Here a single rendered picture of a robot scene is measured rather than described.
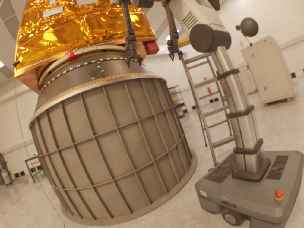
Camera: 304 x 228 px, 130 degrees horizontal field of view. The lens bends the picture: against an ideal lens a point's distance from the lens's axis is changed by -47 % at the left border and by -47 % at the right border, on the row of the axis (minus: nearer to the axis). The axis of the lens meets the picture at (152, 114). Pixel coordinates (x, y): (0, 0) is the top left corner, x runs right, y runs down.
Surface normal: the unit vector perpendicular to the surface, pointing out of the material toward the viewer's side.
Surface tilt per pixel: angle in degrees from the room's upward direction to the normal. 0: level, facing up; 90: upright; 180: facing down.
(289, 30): 90
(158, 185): 90
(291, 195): 45
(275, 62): 90
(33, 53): 93
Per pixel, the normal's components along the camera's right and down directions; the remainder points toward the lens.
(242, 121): -0.86, 0.32
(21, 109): 0.39, -0.15
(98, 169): 0.18, -0.07
